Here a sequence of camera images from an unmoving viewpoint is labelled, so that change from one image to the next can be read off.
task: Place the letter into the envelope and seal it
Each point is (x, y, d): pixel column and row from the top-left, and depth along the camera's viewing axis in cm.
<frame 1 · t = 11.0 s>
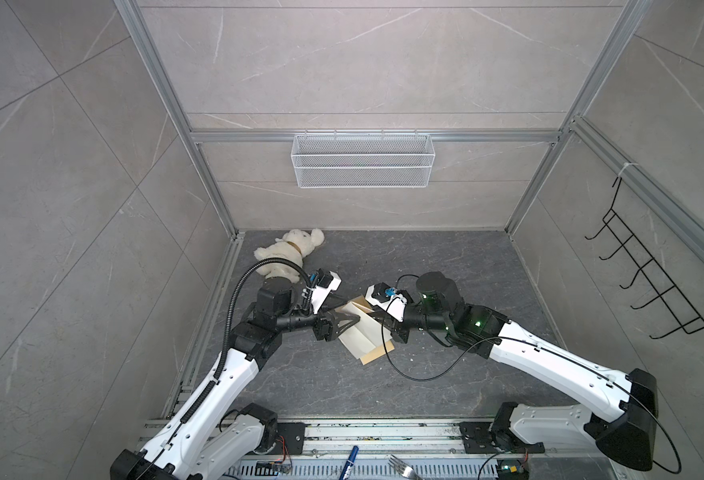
left hand: (350, 304, 69), fingers open
right hand: (369, 309, 69), fingers closed
white teddy bear: (292, 247, 106), point 9 cm above the table
beige letter paper: (368, 333, 71), point 22 cm above the table

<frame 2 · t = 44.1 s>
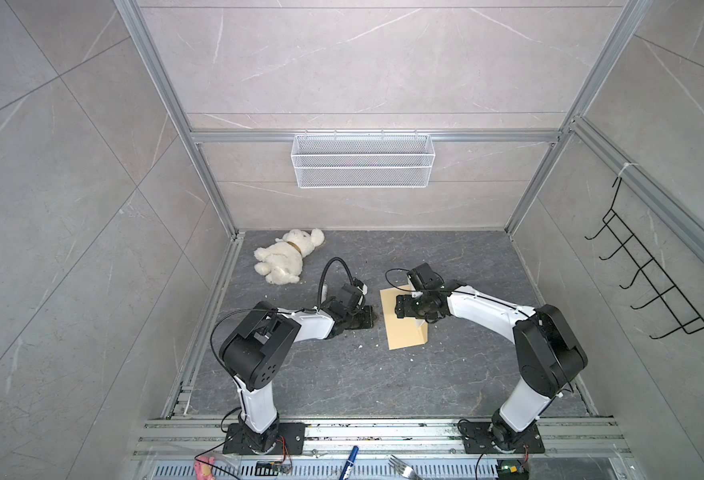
left hand: (378, 311, 94), fingers open
right hand: (405, 307, 93), fingers open
yellow envelope: (401, 332, 92), point 2 cm above the table
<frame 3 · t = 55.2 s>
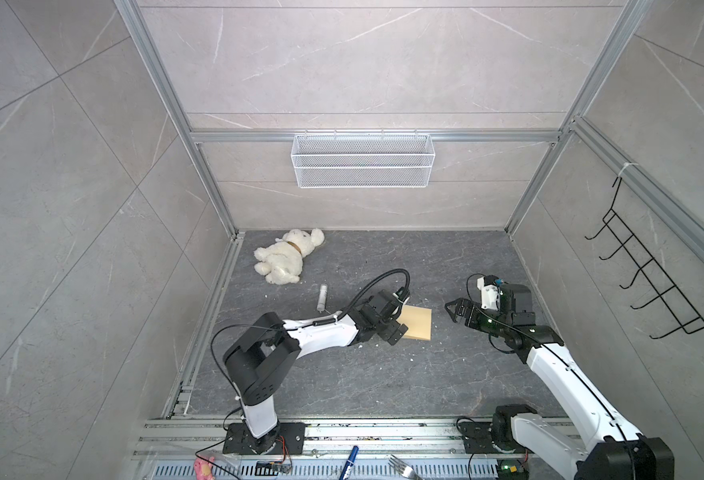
left hand: (392, 310, 89), fingers open
right hand: (457, 306, 83), fingers open
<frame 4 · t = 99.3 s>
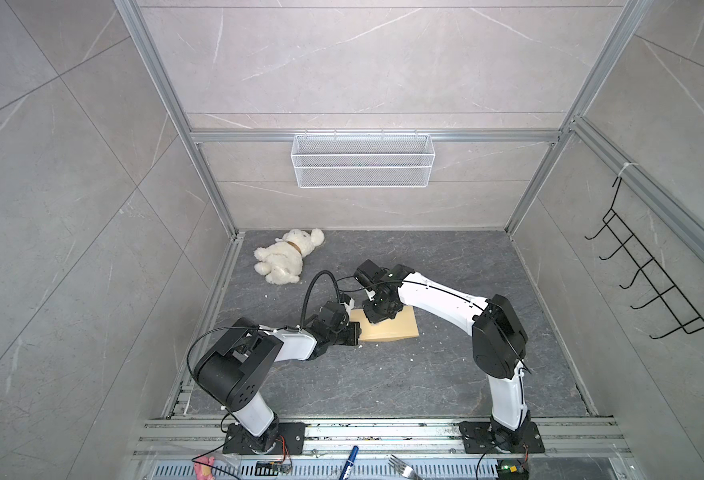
left hand: (362, 325, 92), fingers closed
right hand: (375, 313, 89), fingers closed
yellow envelope: (401, 325, 96), on the table
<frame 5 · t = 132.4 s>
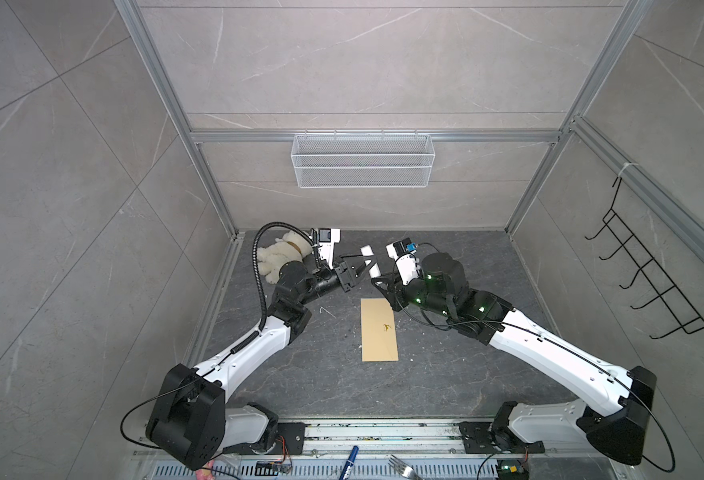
left hand: (375, 255, 67), fingers closed
right hand: (376, 276, 69), fingers closed
yellow envelope: (379, 340, 92), on the table
